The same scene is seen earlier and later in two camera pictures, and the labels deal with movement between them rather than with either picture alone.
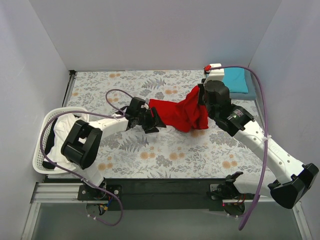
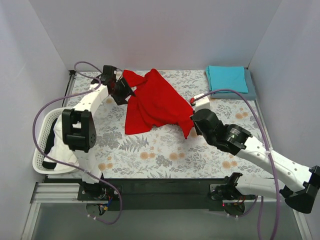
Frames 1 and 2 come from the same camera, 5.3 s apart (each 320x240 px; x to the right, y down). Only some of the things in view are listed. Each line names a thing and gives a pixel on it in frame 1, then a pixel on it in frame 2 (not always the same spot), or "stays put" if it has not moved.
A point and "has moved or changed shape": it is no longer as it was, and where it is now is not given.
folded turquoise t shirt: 234,78 stays put
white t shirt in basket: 63,125 stays put
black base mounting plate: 161,194 stays put
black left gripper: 151,120 to 122,90
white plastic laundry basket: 39,144 stays put
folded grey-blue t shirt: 251,95 stays put
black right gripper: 201,91 to 196,120
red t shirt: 186,115 has moved or changed shape
